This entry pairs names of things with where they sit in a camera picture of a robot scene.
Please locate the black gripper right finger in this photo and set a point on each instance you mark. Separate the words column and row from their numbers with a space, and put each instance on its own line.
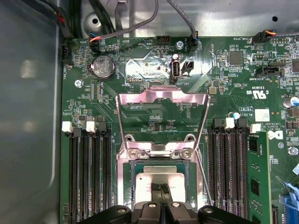
column 177, row 213

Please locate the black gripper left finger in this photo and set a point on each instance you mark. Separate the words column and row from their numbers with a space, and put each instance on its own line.
column 149, row 213

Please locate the silver CPU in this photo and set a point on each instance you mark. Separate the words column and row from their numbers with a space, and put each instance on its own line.
column 143, row 189

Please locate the metal locking lever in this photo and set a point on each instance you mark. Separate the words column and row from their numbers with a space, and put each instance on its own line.
column 204, row 177

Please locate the metal socket cover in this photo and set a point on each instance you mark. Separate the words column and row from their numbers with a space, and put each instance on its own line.
column 163, row 92

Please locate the CPU socket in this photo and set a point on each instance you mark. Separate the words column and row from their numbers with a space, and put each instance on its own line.
column 119, row 182

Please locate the RAM slot white latch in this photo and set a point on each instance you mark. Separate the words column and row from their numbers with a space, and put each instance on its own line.
column 74, row 175
column 94, row 175
column 225, row 175

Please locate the blue expansion slot latch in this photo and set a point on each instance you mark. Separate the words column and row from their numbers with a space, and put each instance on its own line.
column 290, row 207

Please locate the green RAM stick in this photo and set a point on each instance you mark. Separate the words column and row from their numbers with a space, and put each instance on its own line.
column 259, row 163

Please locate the silver motherboard screw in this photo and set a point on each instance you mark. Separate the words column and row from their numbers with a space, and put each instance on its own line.
column 293, row 150
column 78, row 83
column 179, row 44

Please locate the green motherboard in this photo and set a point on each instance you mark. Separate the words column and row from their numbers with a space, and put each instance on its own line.
column 233, row 93

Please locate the silver internal USB port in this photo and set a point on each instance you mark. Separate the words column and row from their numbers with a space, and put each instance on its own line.
column 175, row 70

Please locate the silver coin cell battery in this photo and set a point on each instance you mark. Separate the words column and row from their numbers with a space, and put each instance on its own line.
column 104, row 68

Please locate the black PC case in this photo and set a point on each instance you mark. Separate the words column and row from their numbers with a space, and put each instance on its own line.
column 28, row 116

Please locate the silver capacitor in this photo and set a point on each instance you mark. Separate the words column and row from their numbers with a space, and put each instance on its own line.
column 289, row 102

